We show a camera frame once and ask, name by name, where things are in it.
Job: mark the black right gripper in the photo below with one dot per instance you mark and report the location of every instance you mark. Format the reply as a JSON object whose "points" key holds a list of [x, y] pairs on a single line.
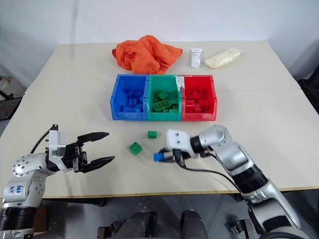
{"points": [[179, 156]]}

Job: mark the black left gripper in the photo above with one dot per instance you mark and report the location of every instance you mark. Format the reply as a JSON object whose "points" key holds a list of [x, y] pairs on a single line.
{"points": [[73, 154]]}

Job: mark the small blue building block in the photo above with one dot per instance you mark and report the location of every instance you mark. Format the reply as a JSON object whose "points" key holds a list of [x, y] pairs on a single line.
{"points": [[158, 156], [131, 102], [138, 108], [126, 109]]}

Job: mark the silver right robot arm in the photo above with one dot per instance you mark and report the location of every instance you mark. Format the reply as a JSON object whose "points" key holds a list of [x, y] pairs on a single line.
{"points": [[239, 159]]}

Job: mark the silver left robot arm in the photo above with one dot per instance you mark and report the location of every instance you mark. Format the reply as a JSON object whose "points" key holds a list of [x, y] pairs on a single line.
{"points": [[27, 179]]}

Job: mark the small green two-stud block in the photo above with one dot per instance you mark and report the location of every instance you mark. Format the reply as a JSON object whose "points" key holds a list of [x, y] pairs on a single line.
{"points": [[152, 134]]}

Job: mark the green four-stud square block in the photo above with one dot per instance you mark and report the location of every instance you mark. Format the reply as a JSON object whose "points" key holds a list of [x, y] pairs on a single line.
{"points": [[135, 148]]}

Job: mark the small green building block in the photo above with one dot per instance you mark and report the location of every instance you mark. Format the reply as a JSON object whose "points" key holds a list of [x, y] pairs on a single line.
{"points": [[163, 95], [173, 107]]}

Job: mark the large green six-stud brick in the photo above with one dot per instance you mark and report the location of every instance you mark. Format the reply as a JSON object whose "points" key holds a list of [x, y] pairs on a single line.
{"points": [[161, 106]]}

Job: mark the small red building block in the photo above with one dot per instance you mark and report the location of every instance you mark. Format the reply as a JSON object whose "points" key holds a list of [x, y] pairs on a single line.
{"points": [[204, 92], [198, 108], [190, 106]]}

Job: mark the blue plastic bin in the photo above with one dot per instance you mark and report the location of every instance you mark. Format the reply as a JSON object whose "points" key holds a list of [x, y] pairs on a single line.
{"points": [[129, 95]]}

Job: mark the green plastic bin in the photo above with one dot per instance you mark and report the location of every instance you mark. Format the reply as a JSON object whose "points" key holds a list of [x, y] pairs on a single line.
{"points": [[163, 85]]}

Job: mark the dark rounded shape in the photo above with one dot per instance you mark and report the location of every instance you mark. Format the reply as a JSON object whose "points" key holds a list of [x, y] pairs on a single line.
{"points": [[139, 224], [194, 224]]}

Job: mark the red plastic bin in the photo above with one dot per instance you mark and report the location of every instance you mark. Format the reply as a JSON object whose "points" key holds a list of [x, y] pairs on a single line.
{"points": [[198, 85]]}

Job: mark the crumpled orange cloth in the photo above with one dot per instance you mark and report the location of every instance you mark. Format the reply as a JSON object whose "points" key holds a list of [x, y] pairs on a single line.
{"points": [[147, 54]]}

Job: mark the white squeeze tube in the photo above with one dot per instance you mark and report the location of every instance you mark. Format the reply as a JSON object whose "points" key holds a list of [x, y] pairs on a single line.
{"points": [[196, 57]]}

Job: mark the clear bag of pale grains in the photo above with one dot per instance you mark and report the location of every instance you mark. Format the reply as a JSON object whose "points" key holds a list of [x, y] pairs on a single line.
{"points": [[222, 58]]}

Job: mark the black chair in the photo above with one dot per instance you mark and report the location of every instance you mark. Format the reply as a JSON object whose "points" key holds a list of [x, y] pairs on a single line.
{"points": [[310, 92]]}

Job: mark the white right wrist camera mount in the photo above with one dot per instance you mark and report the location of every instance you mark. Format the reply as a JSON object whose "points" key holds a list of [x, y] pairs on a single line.
{"points": [[178, 140]]}

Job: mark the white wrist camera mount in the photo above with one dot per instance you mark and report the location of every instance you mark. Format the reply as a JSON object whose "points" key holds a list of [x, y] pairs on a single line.
{"points": [[54, 142], [178, 140]]}

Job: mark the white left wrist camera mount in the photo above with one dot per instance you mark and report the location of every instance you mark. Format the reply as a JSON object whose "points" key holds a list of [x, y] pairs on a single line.
{"points": [[54, 142]]}

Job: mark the black stand with frame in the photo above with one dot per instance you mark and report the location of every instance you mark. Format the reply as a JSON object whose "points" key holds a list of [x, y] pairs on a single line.
{"points": [[8, 104]]}

